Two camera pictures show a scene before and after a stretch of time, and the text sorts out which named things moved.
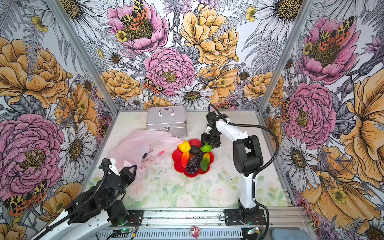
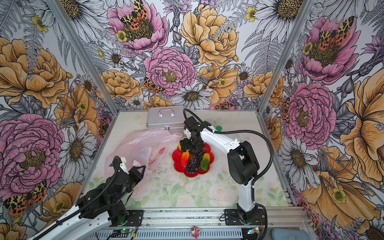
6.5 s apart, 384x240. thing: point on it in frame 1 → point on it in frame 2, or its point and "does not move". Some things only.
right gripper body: (213, 138) → (192, 143)
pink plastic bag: (143, 149) does not move
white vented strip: (169, 234) does not move
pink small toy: (195, 231) does not move
